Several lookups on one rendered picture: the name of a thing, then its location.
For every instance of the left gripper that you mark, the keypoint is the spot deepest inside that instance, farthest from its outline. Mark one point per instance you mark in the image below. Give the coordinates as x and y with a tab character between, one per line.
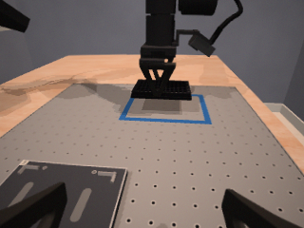
160	32

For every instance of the blue tape rectangle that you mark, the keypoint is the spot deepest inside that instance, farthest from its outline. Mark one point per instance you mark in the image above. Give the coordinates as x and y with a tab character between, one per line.
203	107

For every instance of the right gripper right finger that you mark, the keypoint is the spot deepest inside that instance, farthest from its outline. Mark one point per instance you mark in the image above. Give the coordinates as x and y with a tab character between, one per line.
239	211

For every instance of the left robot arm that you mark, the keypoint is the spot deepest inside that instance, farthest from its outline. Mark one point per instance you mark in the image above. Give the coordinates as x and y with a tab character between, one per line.
187	7

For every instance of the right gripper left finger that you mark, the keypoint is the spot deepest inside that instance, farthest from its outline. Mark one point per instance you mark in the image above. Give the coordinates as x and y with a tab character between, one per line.
47	205

